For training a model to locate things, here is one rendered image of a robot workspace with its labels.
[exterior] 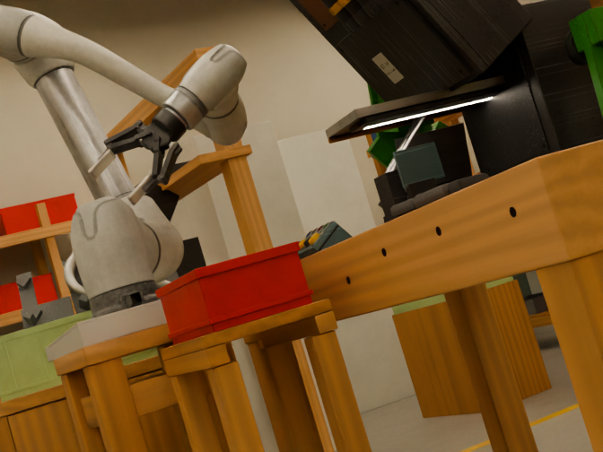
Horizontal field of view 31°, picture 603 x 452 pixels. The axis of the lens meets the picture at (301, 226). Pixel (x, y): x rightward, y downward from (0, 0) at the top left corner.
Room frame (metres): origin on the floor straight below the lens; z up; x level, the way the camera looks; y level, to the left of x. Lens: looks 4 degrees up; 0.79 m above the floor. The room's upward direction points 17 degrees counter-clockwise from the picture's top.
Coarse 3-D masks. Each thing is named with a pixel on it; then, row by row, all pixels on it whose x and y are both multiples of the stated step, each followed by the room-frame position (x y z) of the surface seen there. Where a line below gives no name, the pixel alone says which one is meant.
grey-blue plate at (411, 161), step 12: (432, 144) 2.18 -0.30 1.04; (396, 156) 2.15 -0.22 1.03; (408, 156) 2.16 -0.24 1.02; (420, 156) 2.17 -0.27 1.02; (432, 156) 2.18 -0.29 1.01; (408, 168) 2.16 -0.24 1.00; (420, 168) 2.17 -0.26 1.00; (432, 168) 2.18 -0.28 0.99; (408, 180) 2.16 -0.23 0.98; (420, 180) 2.17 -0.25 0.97; (432, 180) 2.17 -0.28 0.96; (408, 192) 2.16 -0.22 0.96; (420, 192) 2.16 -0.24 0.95
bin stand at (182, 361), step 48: (240, 336) 1.99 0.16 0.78; (288, 336) 2.20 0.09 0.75; (336, 336) 2.06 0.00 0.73; (192, 384) 2.24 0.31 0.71; (240, 384) 1.98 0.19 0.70; (288, 384) 2.31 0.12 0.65; (336, 384) 2.05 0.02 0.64; (192, 432) 2.23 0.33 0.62; (240, 432) 1.97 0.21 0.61; (288, 432) 2.31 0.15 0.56; (336, 432) 2.06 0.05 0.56
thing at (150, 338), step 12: (120, 336) 2.29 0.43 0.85; (132, 336) 2.30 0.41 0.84; (144, 336) 2.31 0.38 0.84; (156, 336) 2.32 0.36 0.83; (168, 336) 2.33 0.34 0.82; (84, 348) 2.25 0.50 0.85; (96, 348) 2.26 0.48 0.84; (108, 348) 2.27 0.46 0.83; (120, 348) 2.28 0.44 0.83; (132, 348) 2.30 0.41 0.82; (144, 348) 2.31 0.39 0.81; (60, 360) 2.46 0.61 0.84; (72, 360) 2.36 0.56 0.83; (84, 360) 2.26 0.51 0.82; (96, 360) 2.26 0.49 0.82; (108, 360) 2.27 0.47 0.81; (60, 372) 2.50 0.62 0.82
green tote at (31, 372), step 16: (64, 320) 2.95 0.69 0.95; (80, 320) 2.96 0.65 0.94; (0, 336) 2.91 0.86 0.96; (16, 336) 2.92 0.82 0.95; (32, 336) 2.93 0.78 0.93; (48, 336) 2.94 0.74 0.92; (0, 352) 2.91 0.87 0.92; (16, 352) 2.92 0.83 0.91; (32, 352) 2.93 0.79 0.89; (144, 352) 2.98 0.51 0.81; (0, 368) 2.91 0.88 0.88; (16, 368) 2.92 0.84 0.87; (32, 368) 2.93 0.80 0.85; (48, 368) 2.93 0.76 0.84; (0, 384) 2.91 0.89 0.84; (16, 384) 2.91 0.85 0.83; (32, 384) 2.92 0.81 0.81; (48, 384) 2.93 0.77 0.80
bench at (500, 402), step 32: (480, 288) 3.05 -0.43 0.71; (544, 288) 1.57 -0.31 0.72; (576, 288) 1.50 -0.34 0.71; (480, 320) 3.03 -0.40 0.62; (576, 320) 1.52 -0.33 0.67; (256, 352) 2.83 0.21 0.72; (480, 352) 3.02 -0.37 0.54; (576, 352) 1.55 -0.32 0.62; (480, 384) 3.06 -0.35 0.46; (512, 384) 3.05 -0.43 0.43; (576, 384) 1.57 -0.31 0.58; (512, 416) 3.04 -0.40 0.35; (320, 448) 2.82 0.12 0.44; (512, 448) 3.03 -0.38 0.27
